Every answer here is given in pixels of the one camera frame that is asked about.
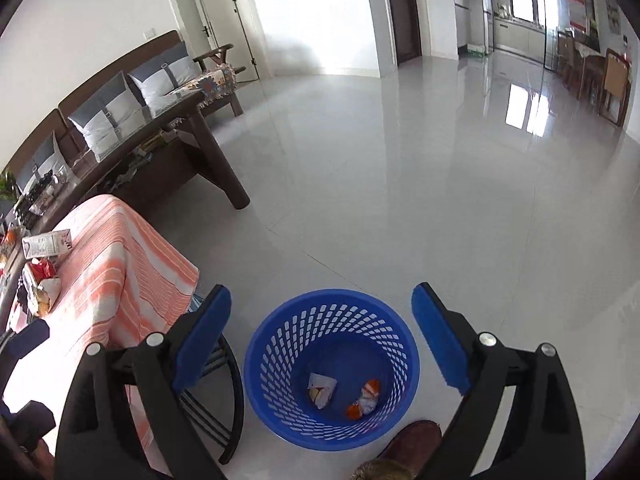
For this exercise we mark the orange striped tablecloth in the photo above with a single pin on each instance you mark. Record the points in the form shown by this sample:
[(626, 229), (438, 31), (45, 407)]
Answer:
[(110, 260)]

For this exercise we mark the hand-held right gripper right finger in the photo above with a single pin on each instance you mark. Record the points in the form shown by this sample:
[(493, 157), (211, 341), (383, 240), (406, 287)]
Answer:
[(440, 340)]

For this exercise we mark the person's brown shoe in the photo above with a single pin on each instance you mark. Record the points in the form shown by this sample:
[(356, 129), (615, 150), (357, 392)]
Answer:
[(410, 440)]

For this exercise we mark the blue plastic mesh basket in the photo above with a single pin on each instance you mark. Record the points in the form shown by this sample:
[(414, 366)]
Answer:
[(350, 360)]

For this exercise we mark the wooden folding chair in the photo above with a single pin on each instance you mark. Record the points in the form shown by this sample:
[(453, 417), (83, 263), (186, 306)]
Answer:
[(616, 85)]

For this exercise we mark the dark wooden sofa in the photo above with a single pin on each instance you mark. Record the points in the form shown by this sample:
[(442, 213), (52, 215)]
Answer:
[(100, 60)]

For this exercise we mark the floral sofa cover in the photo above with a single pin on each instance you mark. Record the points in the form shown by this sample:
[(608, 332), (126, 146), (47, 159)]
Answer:
[(215, 82)]

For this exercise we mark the white green milk carton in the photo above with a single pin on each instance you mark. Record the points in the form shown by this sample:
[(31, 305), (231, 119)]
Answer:
[(47, 245)]

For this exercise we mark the kitchen cabinets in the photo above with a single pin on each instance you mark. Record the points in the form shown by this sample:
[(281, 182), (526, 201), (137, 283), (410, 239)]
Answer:
[(517, 37)]

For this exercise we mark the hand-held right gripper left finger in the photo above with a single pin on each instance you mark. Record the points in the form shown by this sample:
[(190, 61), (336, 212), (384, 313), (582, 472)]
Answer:
[(200, 345)]

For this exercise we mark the clear glass fruit tray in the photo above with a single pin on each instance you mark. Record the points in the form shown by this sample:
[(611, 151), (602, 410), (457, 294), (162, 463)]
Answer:
[(47, 190)]

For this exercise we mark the green potted plant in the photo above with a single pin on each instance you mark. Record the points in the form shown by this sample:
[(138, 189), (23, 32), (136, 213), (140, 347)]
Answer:
[(7, 185)]

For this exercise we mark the grey white pillow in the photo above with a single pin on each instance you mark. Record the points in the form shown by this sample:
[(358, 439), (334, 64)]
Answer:
[(107, 117), (45, 160), (160, 80)]

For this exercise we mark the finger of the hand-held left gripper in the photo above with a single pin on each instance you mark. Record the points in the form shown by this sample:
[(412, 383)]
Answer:
[(30, 340)]

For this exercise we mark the glass sliding door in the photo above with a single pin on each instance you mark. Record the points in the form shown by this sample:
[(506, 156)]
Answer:
[(565, 20)]

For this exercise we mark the red snack packet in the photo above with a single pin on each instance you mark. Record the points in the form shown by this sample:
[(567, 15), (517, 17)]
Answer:
[(42, 269)]

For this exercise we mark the wooden dining table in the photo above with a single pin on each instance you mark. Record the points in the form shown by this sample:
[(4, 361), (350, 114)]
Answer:
[(585, 60)]

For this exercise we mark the yellow snack packet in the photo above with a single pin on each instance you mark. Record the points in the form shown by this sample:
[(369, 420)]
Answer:
[(47, 295)]

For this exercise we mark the orange white crumpled wrapper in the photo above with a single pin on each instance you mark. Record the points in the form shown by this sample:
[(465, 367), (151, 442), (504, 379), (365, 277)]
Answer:
[(367, 397)]

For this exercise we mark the dark wooden coffee table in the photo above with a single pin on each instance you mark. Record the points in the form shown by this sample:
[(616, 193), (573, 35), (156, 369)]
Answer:
[(190, 155)]

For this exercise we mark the white door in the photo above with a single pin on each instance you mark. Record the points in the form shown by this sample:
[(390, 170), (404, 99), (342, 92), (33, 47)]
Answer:
[(220, 20)]

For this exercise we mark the dark brown door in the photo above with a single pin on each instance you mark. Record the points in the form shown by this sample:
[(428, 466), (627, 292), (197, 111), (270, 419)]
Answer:
[(402, 10)]

